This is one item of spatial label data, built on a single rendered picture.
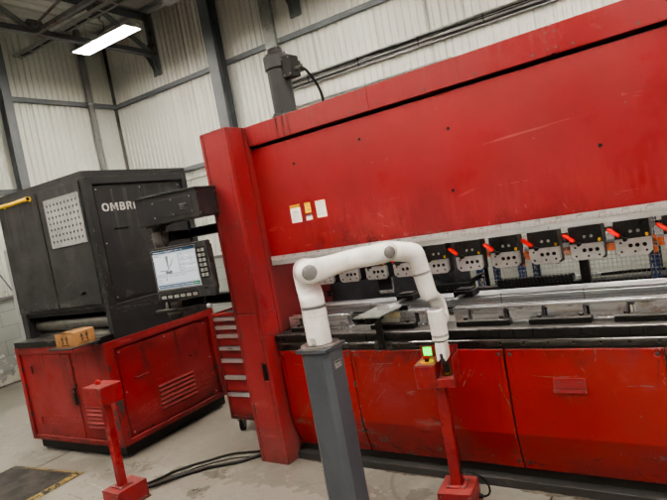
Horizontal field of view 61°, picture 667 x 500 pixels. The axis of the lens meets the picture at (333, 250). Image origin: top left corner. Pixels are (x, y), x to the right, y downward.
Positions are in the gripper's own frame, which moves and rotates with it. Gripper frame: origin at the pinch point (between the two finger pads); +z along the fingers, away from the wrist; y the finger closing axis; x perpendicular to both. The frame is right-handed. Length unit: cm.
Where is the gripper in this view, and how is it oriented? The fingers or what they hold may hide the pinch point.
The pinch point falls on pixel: (446, 368)
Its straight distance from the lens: 297.1
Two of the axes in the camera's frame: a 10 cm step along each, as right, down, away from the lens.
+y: -3.9, 2.1, -9.0
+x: 8.9, -1.4, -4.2
